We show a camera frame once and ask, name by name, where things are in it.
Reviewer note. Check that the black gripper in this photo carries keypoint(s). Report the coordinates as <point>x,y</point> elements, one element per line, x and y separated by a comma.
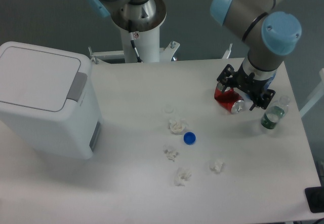
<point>251,83</point>

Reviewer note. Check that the white trash can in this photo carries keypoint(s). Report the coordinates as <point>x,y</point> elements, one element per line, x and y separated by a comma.
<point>48,99</point>

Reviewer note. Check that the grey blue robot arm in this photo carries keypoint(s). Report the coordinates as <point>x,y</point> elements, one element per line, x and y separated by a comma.
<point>270,36</point>

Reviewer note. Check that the crushed red soda can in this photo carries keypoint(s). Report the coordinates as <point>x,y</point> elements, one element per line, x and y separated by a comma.
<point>229,99</point>

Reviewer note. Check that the blue plastic drink bottle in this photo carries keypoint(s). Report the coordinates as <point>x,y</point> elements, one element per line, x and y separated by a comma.
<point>266,86</point>

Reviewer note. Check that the clear green label bottle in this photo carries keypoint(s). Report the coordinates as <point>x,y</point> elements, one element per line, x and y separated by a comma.
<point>275,112</point>

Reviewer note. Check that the blue bottle cap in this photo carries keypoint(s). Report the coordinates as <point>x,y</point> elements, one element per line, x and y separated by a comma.
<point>189,138</point>

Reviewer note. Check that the crumpled white tissue top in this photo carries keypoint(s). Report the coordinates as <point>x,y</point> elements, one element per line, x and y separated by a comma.
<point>177,126</point>

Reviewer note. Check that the crumpled white tissue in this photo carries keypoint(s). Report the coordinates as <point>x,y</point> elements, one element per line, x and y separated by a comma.
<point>216,166</point>
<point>177,126</point>
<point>182,175</point>
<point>171,152</point>

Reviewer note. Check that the crumpled white tissue right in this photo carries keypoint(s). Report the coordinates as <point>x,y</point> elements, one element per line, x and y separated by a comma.
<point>216,166</point>

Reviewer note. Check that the crumpled white tissue left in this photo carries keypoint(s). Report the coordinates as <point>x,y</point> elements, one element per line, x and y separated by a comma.
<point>171,152</point>

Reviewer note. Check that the crumpled white tissue bottom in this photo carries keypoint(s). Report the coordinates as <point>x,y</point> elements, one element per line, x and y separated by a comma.
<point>182,175</point>

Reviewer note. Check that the black device at edge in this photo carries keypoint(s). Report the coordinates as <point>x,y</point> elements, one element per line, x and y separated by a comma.
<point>314,196</point>

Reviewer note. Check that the white frame at right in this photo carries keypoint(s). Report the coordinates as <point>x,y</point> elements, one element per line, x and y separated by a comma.
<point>313,97</point>

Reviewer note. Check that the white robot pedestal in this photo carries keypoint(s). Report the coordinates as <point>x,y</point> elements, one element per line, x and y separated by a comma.
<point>139,47</point>

